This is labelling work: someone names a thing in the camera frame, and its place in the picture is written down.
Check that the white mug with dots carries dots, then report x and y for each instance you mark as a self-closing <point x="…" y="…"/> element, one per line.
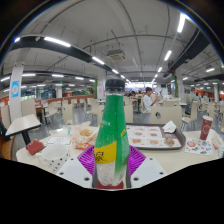
<point x="55" y="156"/>

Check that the red paper cup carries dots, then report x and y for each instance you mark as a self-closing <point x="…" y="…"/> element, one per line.
<point x="205" y="128"/>

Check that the green drink bottle black cap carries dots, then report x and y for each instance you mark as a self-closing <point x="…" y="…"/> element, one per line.
<point x="111" y="133"/>

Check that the flat round red coaster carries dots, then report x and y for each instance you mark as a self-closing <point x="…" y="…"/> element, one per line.
<point x="110" y="186"/>

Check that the person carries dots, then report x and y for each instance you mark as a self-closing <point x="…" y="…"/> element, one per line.
<point x="147" y="101"/>

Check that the group of ceiling lights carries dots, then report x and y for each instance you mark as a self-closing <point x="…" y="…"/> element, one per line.
<point x="100" y="61"/>

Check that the blue round sign poster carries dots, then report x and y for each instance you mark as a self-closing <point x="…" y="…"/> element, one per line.
<point x="15" y="89"/>

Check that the light square dining table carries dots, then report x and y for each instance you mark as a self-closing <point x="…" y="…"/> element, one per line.
<point x="21" y="124"/>

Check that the printed paper tray liner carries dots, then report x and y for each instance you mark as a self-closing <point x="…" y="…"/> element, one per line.
<point x="148" y="136"/>

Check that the food wrapper with snack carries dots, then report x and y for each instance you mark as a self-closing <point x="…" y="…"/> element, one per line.
<point x="84" y="133"/>

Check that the ceiling air conditioner unit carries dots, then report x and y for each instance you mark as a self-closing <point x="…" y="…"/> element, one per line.
<point x="116" y="55"/>

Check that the crumpled white napkin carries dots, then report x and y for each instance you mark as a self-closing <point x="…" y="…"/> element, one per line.
<point x="169" y="127"/>

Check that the dark food tray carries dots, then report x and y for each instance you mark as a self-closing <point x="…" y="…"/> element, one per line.
<point x="181" y="135"/>

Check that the white printed card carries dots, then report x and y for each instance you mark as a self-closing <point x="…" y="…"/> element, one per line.
<point x="59" y="140"/>

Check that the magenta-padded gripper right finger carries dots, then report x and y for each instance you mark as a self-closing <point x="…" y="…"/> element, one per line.
<point x="148" y="170"/>

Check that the printed paper sheet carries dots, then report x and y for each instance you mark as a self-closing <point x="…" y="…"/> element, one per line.
<point x="198" y="146"/>

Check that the small red pouch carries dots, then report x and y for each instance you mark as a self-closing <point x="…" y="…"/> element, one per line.
<point x="35" y="147"/>

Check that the brown wooden chair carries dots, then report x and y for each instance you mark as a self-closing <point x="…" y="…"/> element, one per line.
<point x="6" y="146"/>

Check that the group of beige chairs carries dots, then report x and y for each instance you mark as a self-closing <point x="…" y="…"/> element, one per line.
<point x="68" y="111"/>

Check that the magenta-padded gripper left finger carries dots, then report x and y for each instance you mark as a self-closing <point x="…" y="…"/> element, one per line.
<point x="76" y="171"/>

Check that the beige chair with round hole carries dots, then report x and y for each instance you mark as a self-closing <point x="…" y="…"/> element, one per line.
<point x="166" y="115"/>

